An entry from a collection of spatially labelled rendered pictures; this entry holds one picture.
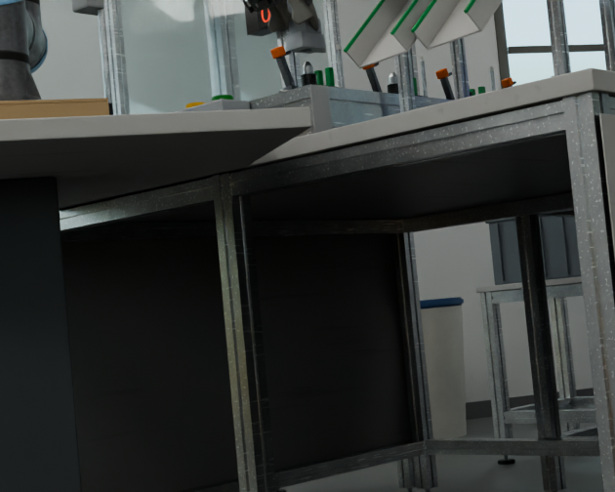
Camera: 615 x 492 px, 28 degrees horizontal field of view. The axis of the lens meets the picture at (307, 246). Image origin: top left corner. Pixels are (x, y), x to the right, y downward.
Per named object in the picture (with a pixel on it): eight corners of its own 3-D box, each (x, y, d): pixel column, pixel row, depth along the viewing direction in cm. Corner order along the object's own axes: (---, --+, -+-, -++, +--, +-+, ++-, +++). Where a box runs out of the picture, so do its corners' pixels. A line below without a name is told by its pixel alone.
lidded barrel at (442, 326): (436, 429, 566) (424, 301, 569) (499, 432, 523) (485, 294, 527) (345, 442, 543) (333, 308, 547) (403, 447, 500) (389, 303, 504)
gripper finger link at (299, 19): (306, 44, 230) (272, 7, 227) (319, 26, 233) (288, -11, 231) (315, 38, 228) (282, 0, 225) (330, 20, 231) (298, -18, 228)
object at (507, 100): (594, 89, 162) (592, 66, 162) (-16, 225, 265) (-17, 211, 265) (935, 136, 264) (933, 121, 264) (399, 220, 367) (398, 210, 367)
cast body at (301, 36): (303, 46, 230) (299, 9, 230) (286, 51, 233) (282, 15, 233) (333, 50, 236) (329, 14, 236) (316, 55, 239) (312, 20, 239)
